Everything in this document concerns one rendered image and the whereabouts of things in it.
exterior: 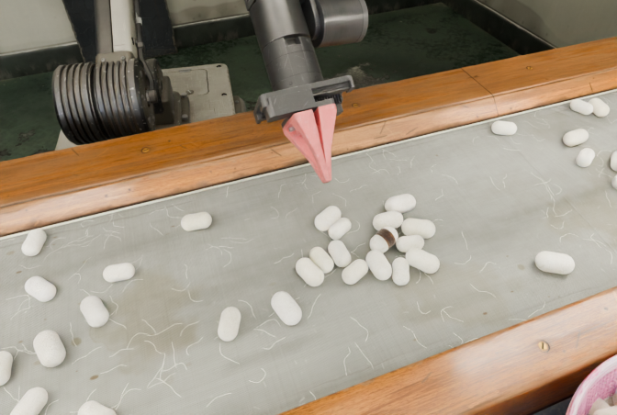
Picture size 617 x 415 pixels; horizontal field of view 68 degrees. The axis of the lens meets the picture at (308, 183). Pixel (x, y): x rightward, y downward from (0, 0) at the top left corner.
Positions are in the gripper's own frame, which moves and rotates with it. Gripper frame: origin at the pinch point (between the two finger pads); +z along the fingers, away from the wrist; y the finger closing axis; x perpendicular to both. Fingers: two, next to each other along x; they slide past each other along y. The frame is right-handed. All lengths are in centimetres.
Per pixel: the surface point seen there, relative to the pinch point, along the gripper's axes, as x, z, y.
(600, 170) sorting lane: 3.1, 8.9, 37.9
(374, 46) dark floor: 169, -74, 98
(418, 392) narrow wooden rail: -10.1, 20.3, -0.9
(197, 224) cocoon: 7.1, 1.0, -14.1
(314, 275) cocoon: -0.7, 9.8, -4.4
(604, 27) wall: 101, -38, 166
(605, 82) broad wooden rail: 12, -4, 54
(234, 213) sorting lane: 9.1, 0.8, -9.6
